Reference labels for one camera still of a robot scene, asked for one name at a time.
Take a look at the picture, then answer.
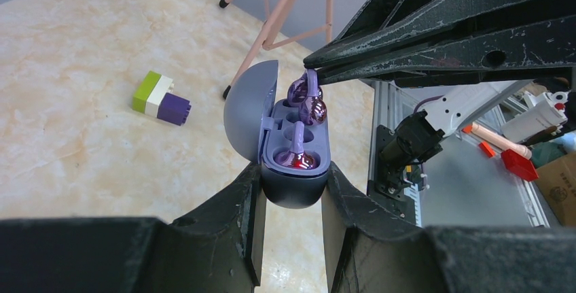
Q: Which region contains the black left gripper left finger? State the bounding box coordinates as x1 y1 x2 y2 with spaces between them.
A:
148 163 266 292

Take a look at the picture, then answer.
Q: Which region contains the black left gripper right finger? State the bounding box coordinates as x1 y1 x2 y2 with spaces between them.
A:
321 162 446 292

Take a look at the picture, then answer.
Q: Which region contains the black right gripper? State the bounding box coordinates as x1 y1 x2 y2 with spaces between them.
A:
304 0 575 87

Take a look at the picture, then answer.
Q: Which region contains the purple earbud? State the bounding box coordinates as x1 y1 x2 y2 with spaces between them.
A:
287 69 327 126
274 121 318 170

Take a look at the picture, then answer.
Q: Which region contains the grey purple charging case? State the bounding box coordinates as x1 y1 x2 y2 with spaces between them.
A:
223 60 331 209

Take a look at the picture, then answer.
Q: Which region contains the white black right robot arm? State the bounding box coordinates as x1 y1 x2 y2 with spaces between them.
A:
304 0 575 193

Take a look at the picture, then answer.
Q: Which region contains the red toy block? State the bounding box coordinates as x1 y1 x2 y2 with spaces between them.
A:
501 150 539 182

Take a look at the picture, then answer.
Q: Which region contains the cardboard box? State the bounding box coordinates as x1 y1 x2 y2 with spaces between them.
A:
535 152 575 227

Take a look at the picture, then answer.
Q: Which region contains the green white purple toy block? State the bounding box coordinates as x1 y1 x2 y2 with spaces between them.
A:
131 71 192 126

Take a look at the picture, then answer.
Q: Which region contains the pink music stand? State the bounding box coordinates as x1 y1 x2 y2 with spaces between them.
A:
218 0 334 99

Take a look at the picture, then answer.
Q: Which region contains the orange handled tool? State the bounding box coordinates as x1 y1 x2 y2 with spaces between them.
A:
462 122 533 159

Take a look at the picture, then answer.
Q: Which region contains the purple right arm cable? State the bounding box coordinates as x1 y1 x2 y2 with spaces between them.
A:
413 94 444 114

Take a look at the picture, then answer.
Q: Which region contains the aluminium frame rail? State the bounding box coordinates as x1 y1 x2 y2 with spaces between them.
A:
368 82 560 227

